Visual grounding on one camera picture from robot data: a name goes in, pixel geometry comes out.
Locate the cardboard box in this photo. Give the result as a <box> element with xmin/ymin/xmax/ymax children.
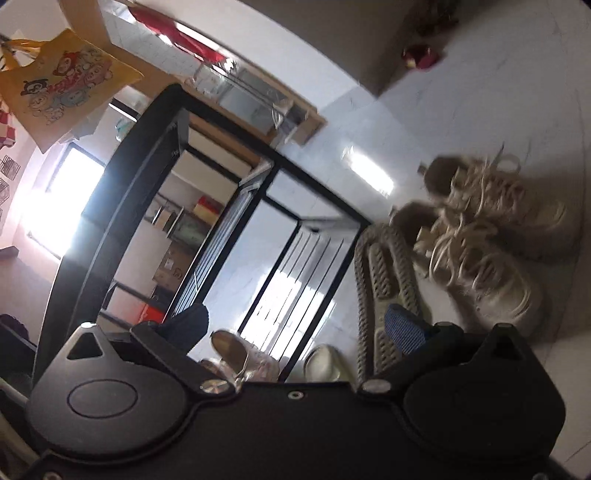
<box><xmin>152</xmin><ymin>242</ymin><xmax>197</xmax><ymax>289</ymax></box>

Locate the small red object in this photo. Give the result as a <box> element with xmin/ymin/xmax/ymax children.
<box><xmin>402</xmin><ymin>44</ymin><xmax>446</xmax><ymax>71</ymax></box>

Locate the yellow and red box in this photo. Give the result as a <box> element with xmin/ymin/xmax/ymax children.
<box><xmin>196</xmin><ymin>195</ymin><xmax>221</xmax><ymax>219</ymax></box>

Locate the red cloth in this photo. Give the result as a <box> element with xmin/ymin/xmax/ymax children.
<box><xmin>127</xmin><ymin>4</ymin><xmax>229</xmax><ymax>65</ymax></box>

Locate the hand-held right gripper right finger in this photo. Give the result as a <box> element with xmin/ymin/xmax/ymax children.
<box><xmin>358</xmin><ymin>303</ymin><xmax>539</xmax><ymax>398</ymax></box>

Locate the wooden glass cabinet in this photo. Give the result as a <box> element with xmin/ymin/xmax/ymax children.
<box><xmin>185</xmin><ymin>58</ymin><xmax>327</xmax><ymax>147</ymax></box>

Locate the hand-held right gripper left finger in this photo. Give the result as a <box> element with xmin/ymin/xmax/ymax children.
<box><xmin>65</xmin><ymin>302</ymin><xmax>236</xmax><ymax>398</ymax></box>

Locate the beige laced sneaker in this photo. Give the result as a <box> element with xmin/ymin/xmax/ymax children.
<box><xmin>422</xmin><ymin>148</ymin><xmax>580</xmax><ymax>259</ymax></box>
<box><xmin>390</xmin><ymin>200</ymin><xmax>548</xmax><ymax>340</ymax></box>

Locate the cream slipper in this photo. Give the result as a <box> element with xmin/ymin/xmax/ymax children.
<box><xmin>302</xmin><ymin>344</ymin><xmax>345</xmax><ymax>383</ymax></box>

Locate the olive shoe sole up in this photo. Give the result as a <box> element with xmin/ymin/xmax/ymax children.
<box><xmin>353</xmin><ymin>224</ymin><xmax>426</xmax><ymax>386</ymax></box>

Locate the black metal shoe rack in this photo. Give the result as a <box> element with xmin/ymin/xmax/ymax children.
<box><xmin>32</xmin><ymin>83</ymin><xmax>375</xmax><ymax>384</ymax></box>

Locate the yellow printed tote bag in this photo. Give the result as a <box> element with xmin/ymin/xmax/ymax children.
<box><xmin>0</xmin><ymin>28</ymin><xmax>144</xmax><ymax>154</ymax></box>

